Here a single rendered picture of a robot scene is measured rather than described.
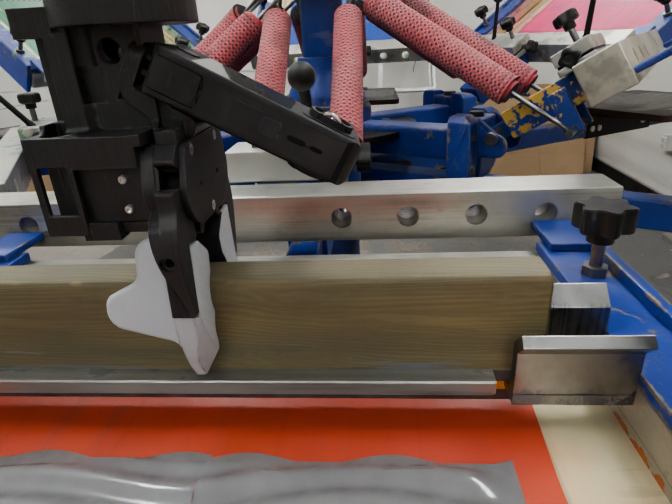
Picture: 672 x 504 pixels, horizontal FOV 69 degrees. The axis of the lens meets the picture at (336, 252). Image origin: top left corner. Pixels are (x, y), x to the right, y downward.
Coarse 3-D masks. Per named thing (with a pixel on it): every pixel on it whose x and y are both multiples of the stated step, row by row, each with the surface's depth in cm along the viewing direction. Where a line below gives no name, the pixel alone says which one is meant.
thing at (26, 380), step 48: (0, 384) 32; (48, 384) 32; (96, 384) 31; (144, 384) 31; (192, 384) 31; (240, 384) 30; (288, 384) 30; (336, 384) 30; (384, 384) 30; (432, 384) 29; (480, 384) 29
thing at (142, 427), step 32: (0, 416) 34; (32, 416) 34; (64, 416) 34; (96, 416) 34; (128, 416) 34; (160, 416) 34; (192, 416) 33; (224, 416) 33; (0, 448) 32; (32, 448) 32; (64, 448) 31; (96, 448) 31; (128, 448) 31; (160, 448) 31; (192, 448) 31
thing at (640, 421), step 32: (256, 256) 49; (288, 256) 49; (320, 256) 48; (352, 256) 48; (384, 256) 47; (416, 256) 47; (448, 256) 47; (480, 256) 46; (512, 256) 46; (640, 416) 28; (640, 448) 28
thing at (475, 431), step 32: (256, 416) 33; (288, 416) 33; (320, 416) 33; (352, 416) 33; (384, 416) 32; (416, 416) 32; (448, 416) 32; (480, 416) 32; (512, 416) 32; (224, 448) 31; (256, 448) 31; (288, 448) 30; (320, 448) 30; (352, 448) 30; (384, 448) 30; (416, 448) 30; (448, 448) 30; (480, 448) 30; (512, 448) 30; (544, 448) 29; (544, 480) 27
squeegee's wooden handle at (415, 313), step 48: (0, 288) 30; (48, 288) 30; (96, 288) 30; (240, 288) 29; (288, 288) 29; (336, 288) 29; (384, 288) 28; (432, 288) 28; (480, 288) 28; (528, 288) 28; (0, 336) 32; (48, 336) 32; (96, 336) 31; (144, 336) 31; (240, 336) 30; (288, 336) 30; (336, 336) 30; (384, 336) 30; (432, 336) 30; (480, 336) 29
